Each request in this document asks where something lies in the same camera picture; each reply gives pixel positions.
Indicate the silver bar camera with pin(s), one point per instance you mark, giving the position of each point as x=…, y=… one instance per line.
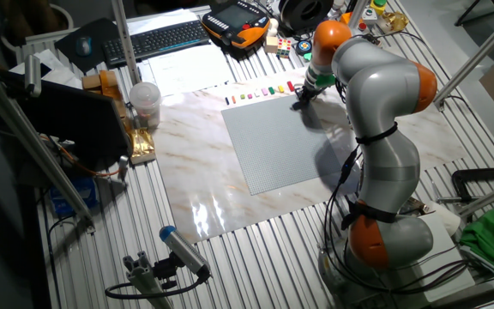
x=32, y=75

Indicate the long slanted aluminium profile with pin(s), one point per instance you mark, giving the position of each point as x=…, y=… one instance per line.
x=478, y=53

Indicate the translucent plastic cup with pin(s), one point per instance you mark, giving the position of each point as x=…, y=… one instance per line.
x=145, y=105

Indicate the black mouse pad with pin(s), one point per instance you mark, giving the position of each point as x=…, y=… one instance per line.
x=101, y=34

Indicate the black round puck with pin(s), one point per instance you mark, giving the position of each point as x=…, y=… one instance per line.
x=303, y=47

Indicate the small orange object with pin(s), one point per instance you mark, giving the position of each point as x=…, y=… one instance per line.
x=347, y=17

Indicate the silver camera with blue cap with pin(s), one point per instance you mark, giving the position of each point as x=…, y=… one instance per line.
x=182, y=249

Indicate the short aluminium post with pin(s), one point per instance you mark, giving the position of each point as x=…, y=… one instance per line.
x=358, y=10

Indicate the black camera clamp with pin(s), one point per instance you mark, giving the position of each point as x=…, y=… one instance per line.
x=165, y=270

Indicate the grey button box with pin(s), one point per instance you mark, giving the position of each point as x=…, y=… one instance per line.
x=369, y=16

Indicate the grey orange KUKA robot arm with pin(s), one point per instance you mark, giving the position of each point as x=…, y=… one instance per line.
x=380, y=90

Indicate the black chair base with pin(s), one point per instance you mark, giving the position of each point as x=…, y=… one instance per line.
x=487, y=10

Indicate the black orange teach pendant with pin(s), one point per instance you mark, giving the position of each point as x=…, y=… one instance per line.
x=234, y=19

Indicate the black computer keyboard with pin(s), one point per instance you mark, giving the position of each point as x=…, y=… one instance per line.
x=157, y=40

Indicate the brown packing tape roll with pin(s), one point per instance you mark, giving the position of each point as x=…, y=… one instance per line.
x=109, y=83

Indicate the long red Lego brick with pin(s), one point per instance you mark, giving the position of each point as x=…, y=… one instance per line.
x=290, y=86

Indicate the slanted aluminium frame bar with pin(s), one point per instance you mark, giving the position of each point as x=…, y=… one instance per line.
x=37, y=146

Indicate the gold foil bag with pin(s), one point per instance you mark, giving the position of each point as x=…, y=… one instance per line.
x=141, y=146

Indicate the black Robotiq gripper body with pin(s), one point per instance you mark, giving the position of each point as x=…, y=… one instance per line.
x=309, y=93

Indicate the aluminium frame post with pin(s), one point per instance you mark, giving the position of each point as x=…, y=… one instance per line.
x=123, y=38

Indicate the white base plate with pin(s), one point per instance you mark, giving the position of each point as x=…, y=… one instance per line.
x=448, y=262

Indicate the small cardboard box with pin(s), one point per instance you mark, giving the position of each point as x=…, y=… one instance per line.
x=91, y=81

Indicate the black filament spool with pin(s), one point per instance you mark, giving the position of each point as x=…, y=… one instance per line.
x=305, y=13

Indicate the white paper stack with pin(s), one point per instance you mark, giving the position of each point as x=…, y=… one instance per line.
x=161, y=19

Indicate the white rimmed bin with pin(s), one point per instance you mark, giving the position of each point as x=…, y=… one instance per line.
x=62, y=15

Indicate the blue packet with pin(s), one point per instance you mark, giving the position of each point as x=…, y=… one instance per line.
x=75, y=195

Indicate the printed paper sheet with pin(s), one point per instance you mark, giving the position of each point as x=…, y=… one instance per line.
x=187, y=68

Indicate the Rubik's cube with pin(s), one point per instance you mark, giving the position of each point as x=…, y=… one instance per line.
x=284, y=48

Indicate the white rounded figurine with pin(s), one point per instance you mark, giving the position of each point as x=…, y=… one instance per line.
x=273, y=26

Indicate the yellow Lego brick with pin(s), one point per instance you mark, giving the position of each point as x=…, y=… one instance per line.
x=281, y=89

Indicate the black monitor panel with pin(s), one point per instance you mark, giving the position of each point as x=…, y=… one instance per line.
x=71, y=116

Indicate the green cloth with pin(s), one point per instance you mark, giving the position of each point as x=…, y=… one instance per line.
x=491, y=236

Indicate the dark computer mouse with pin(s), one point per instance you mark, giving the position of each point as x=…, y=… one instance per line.
x=84, y=46

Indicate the small metal connector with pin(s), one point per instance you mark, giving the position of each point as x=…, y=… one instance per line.
x=123, y=167

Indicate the crinkled gold foil object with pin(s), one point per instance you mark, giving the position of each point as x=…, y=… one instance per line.
x=393, y=21

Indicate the green wrist mount plate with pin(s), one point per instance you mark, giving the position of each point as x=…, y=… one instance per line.
x=326, y=80

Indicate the loose white papers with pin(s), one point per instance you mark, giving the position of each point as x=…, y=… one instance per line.
x=58, y=75

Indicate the grey Lego baseplate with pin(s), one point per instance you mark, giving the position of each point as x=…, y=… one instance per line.
x=272, y=146

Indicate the aluminium profile stub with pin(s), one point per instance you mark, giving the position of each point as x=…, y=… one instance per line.
x=144, y=283

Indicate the yellow box with green button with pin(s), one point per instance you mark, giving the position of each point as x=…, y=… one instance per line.
x=377, y=6

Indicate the marble pattern mat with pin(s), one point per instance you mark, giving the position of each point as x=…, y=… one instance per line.
x=195, y=171

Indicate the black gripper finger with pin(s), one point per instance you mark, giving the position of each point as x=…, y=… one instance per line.
x=305, y=104
x=296, y=104

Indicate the plain wooden cube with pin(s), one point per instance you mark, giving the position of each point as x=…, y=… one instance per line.
x=272, y=44

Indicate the white paper roll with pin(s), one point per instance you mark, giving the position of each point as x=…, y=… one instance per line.
x=448, y=219

